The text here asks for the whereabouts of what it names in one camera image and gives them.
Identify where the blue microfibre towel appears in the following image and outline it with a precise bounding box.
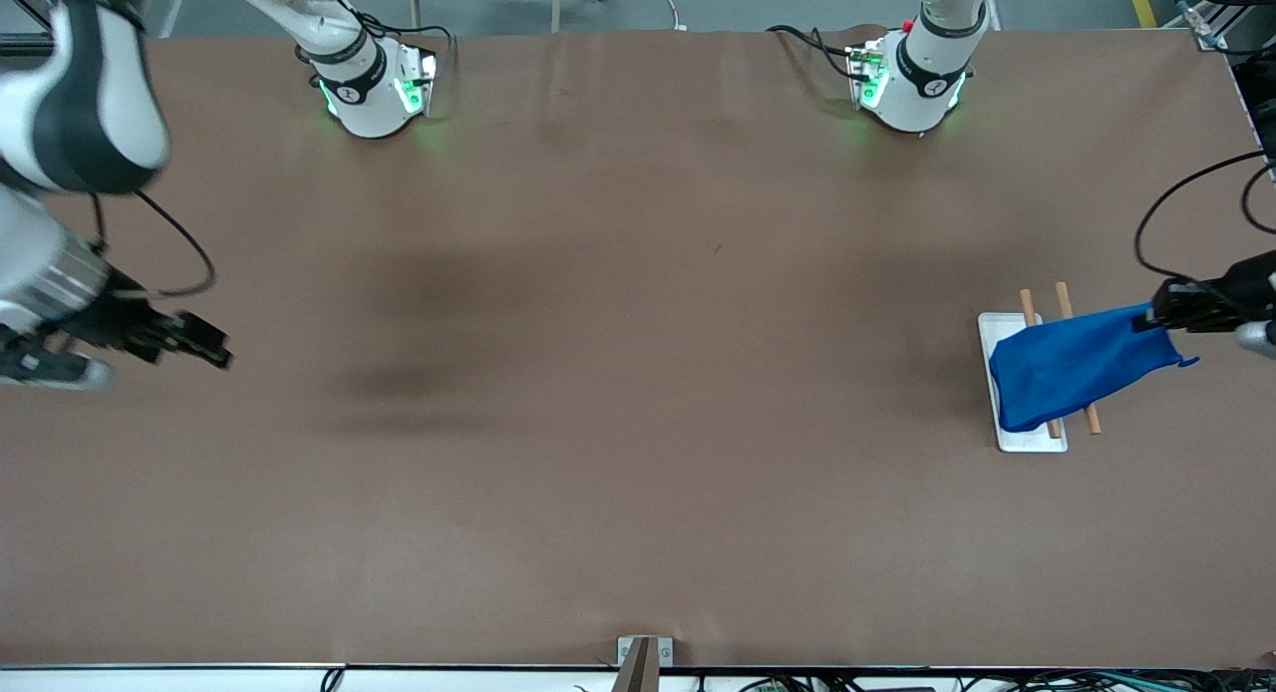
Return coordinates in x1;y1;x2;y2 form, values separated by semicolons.
989;302;1200;435

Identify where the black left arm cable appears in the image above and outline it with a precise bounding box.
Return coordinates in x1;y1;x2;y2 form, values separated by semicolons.
1134;151;1276;280

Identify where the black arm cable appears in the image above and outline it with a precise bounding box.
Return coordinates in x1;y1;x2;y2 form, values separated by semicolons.
1134;151;1276;280
90;187;217;300

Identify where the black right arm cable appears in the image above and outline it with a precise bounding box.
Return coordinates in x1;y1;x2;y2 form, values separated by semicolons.
90;187;217;300

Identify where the aluminium frame profile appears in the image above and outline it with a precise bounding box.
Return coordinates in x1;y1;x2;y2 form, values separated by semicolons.
1176;0;1259;53

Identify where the black right base cable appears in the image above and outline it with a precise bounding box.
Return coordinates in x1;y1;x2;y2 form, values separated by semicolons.
299;0;457;73

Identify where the black base cable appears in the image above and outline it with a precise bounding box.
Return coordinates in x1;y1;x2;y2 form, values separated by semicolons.
766;24;870;81
299;0;457;73

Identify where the black cable bundle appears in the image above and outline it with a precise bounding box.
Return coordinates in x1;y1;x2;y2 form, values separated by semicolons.
698;669;1276;692

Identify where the black left base cable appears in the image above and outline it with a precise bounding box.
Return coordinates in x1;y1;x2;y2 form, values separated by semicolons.
766;24;870;81

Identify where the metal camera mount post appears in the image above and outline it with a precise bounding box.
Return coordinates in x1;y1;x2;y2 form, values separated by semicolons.
610;635;675;692

